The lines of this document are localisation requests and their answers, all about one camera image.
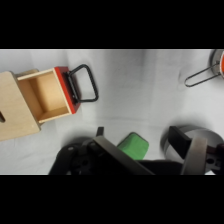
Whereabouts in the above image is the green sponge block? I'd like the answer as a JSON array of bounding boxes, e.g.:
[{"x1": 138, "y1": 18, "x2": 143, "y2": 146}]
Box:
[{"x1": 116, "y1": 131, "x2": 150, "y2": 161}]

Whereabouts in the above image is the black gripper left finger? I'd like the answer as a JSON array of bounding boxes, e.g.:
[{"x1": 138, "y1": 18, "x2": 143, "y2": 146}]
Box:
[{"x1": 92, "y1": 126, "x2": 156, "y2": 176}]

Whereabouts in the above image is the small metal pan with handle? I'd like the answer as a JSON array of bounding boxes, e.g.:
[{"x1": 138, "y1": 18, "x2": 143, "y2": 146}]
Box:
[{"x1": 184, "y1": 49, "x2": 224, "y2": 88}]

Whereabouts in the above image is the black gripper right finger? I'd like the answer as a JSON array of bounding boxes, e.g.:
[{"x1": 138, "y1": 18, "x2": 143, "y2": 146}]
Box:
[{"x1": 167, "y1": 125, "x2": 209, "y2": 176}]

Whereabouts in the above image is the light wooden drawer box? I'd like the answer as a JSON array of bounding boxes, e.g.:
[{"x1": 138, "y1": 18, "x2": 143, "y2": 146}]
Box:
[{"x1": 0, "y1": 68, "x2": 42, "y2": 142}]

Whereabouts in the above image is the wooden drawer with red front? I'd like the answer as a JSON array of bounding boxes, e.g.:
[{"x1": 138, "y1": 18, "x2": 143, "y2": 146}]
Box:
[{"x1": 16, "y1": 65, "x2": 82, "y2": 125}]

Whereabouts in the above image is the black metal drawer handle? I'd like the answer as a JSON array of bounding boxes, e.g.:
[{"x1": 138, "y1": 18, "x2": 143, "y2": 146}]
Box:
[{"x1": 65, "y1": 63, "x2": 100, "y2": 104}]

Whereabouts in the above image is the grey metal bowl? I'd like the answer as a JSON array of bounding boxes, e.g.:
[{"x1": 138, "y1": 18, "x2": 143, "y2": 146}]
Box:
[{"x1": 161, "y1": 124, "x2": 224, "y2": 176}]

